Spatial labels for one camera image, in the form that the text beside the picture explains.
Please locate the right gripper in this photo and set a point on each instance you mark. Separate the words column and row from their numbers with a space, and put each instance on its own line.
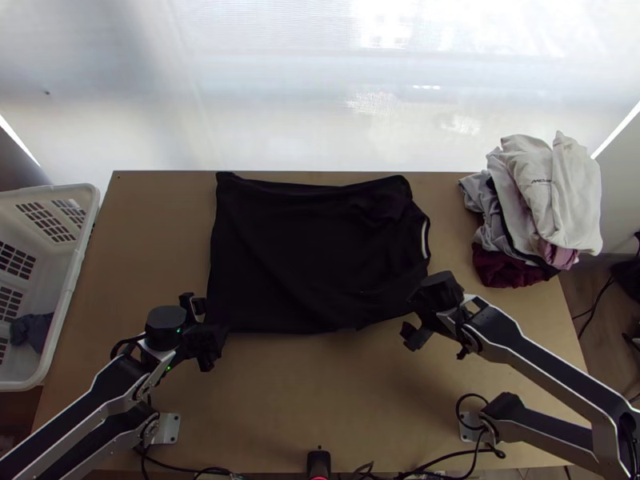
column 419, row 336

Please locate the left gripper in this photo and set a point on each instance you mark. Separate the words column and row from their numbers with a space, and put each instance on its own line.
column 207, row 342

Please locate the black t-shirt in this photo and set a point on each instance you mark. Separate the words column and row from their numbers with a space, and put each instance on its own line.
column 310, row 250

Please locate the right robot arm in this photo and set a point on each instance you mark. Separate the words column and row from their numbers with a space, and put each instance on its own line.
column 525, row 350

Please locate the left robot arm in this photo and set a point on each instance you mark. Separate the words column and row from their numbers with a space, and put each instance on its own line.
column 100, row 400

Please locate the white laundry basket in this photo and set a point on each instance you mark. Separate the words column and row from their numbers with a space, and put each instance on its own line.
column 50, row 260

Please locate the grey garment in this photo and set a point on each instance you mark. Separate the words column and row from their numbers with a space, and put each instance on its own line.
column 30, row 327

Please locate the heap of clothes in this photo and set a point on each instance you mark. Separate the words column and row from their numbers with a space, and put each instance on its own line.
column 550, row 200

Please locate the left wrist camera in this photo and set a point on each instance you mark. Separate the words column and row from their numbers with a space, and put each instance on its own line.
column 192, row 306

